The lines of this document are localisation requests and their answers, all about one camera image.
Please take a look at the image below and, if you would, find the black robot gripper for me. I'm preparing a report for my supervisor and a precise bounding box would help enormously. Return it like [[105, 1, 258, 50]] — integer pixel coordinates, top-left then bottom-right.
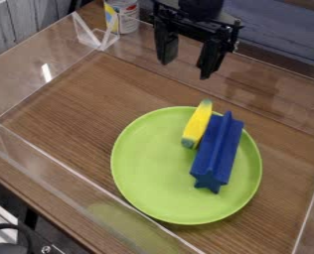
[[152, 0, 243, 79]]

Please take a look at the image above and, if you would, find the yellow toy banana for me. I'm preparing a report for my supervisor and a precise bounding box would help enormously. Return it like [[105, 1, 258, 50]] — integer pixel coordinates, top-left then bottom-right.
[[181, 99, 213, 149]]

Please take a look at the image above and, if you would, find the green round plate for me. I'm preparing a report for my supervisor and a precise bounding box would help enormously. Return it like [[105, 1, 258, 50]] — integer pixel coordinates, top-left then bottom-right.
[[110, 106, 263, 225]]

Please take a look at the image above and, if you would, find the blue star-shaped block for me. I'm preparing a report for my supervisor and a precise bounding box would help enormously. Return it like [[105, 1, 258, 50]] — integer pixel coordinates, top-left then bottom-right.
[[191, 111, 243, 194]]

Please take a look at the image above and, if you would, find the black device with knob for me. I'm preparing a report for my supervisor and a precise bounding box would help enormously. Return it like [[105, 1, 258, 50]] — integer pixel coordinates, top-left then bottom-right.
[[17, 226, 89, 254]]

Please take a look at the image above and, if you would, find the clear acrylic enclosure wall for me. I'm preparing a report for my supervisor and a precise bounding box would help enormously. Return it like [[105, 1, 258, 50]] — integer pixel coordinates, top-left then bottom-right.
[[0, 4, 314, 254]]

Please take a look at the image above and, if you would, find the black cable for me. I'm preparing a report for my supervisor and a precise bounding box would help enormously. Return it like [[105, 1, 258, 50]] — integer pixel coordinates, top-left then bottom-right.
[[0, 223, 35, 254]]

